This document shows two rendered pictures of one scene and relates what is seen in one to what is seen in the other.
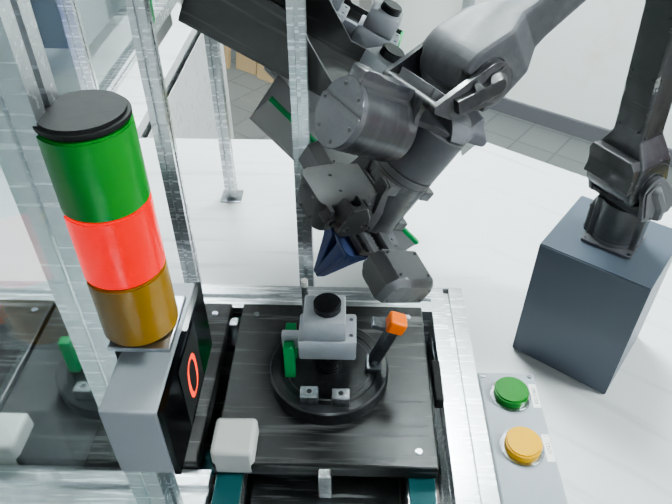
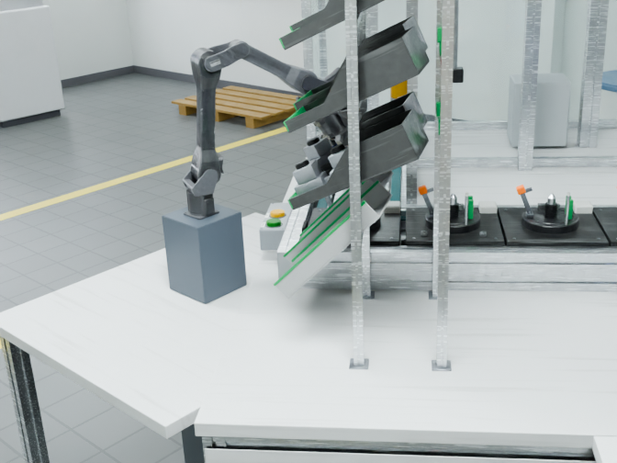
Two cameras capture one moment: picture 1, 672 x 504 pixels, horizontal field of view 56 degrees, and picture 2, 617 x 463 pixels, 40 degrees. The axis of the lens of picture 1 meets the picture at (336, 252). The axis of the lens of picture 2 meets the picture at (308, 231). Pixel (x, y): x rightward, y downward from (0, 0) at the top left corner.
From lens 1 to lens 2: 2.56 m
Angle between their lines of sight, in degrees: 118
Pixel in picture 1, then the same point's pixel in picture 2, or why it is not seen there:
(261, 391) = (384, 220)
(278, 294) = (381, 249)
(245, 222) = (422, 345)
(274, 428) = not seen: hidden behind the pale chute
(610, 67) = not seen: outside the picture
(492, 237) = (219, 335)
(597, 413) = not seen: hidden behind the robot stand
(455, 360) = (292, 235)
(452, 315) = (286, 243)
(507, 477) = (287, 210)
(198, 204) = (470, 359)
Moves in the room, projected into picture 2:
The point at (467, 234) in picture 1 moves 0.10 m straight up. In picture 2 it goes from (239, 337) to (235, 297)
